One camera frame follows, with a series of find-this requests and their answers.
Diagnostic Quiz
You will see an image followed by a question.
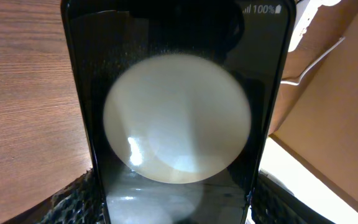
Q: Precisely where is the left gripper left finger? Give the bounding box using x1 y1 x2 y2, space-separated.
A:
6 169 104 224

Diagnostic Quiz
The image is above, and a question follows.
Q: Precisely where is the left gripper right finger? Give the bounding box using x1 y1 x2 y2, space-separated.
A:
250 172 333 224

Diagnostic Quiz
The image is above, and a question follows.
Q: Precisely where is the black smartphone with white circles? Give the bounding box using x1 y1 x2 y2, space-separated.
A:
60 0 296 223

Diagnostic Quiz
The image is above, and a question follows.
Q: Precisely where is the white power strip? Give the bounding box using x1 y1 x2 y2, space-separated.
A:
288 0 341 52

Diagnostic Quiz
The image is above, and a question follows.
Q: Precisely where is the white power strip cord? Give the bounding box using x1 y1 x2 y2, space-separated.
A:
280 36 346 86

